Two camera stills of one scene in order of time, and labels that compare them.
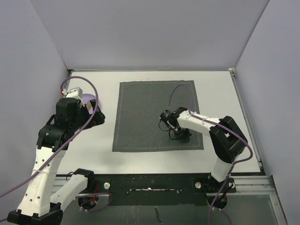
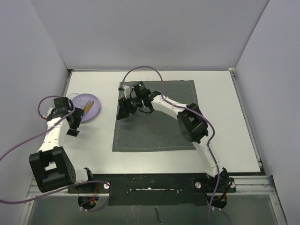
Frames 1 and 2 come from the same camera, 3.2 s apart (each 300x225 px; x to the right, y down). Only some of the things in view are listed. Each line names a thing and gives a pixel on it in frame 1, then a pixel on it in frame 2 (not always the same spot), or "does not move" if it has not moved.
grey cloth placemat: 139,105 does not move
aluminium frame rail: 255,184 does not move
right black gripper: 184,138 → 125,108
